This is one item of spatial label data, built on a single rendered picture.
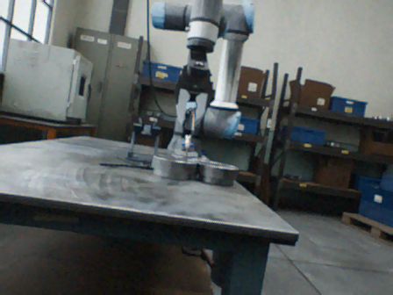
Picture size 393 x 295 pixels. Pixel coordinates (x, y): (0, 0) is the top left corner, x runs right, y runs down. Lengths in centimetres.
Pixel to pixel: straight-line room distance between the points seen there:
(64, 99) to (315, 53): 382
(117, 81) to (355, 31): 371
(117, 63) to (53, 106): 187
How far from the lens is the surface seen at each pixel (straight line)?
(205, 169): 74
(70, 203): 44
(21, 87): 313
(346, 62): 564
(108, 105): 465
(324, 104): 483
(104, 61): 473
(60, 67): 304
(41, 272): 83
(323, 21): 560
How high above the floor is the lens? 91
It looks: 3 degrees down
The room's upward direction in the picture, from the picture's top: 10 degrees clockwise
